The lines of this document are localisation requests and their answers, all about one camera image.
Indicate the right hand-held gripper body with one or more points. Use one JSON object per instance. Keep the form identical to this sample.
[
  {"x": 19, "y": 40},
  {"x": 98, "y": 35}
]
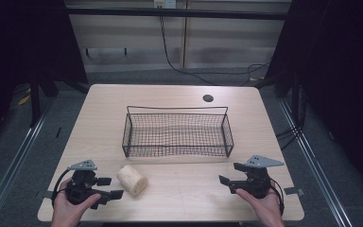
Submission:
[{"x": 257, "y": 183}]

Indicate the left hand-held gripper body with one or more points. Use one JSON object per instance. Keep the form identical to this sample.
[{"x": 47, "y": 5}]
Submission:
[{"x": 81, "y": 184}]

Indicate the beige cylindrical bread roll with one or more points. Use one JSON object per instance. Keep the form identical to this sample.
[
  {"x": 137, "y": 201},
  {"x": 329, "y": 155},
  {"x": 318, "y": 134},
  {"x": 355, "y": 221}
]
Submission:
[{"x": 132, "y": 180}]

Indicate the person's right hand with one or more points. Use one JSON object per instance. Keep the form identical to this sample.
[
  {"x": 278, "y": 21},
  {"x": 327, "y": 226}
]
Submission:
[{"x": 268, "y": 211}]

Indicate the person's left hand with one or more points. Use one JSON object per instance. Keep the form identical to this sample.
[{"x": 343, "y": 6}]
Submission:
[{"x": 65, "y": 212}]

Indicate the grey tape tab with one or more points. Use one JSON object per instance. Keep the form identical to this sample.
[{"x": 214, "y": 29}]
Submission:
[
  {"x": 294, "y": 190},
  {"x": 45, "y": 194}
]

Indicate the small black floor object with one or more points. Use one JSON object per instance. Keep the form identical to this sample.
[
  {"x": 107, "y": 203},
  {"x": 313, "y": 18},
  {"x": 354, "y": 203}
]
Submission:
[{"x": 58, "y": 132}]

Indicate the dark round table grommet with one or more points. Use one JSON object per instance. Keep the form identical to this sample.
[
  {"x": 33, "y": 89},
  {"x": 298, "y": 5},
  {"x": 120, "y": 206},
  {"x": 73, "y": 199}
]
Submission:
[{"x": 208, "y": 98}]

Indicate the black metal stand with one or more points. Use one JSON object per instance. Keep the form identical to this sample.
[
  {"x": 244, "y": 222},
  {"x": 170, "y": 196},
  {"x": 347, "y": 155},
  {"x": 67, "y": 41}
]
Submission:
[{"x": 35, "y": 101}]

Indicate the yellow floor tape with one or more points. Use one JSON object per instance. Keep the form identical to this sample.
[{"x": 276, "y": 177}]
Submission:
[{"x": 24, "y": 99}]

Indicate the dark curtain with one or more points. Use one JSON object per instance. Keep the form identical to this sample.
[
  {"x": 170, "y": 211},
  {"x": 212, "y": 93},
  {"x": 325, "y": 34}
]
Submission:
[
  {"x": 19, "y": 47},
  {"x": 343, "y": 78}
]

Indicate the black horizontal metal bar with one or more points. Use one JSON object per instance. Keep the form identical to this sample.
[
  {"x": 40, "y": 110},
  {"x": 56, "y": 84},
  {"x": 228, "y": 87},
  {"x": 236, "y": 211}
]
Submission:
[{"x": 176, "y": 13}]

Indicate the metal floor rail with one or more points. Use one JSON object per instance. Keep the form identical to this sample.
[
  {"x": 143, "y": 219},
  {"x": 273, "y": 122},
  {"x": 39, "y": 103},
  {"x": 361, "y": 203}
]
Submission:
[
  {"x": 11, "y": 170},
  {"x": 316, "y": 167}
]

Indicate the white wall power outlet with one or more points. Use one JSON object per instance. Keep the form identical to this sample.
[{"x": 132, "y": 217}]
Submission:
[{"x": 164, "y": 3}]

